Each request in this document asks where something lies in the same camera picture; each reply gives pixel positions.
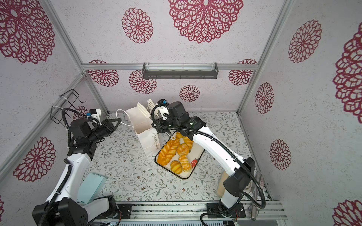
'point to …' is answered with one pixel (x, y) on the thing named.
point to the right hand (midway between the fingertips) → (156, 119)
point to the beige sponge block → (221, 189)
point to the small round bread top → (179, 135)
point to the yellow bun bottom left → (176, 167)
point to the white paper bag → (142, 121)
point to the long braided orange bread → (168, 151)
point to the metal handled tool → (253, 212)
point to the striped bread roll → (188, 142)
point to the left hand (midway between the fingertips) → (121, 122)
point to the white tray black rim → (179, 155)
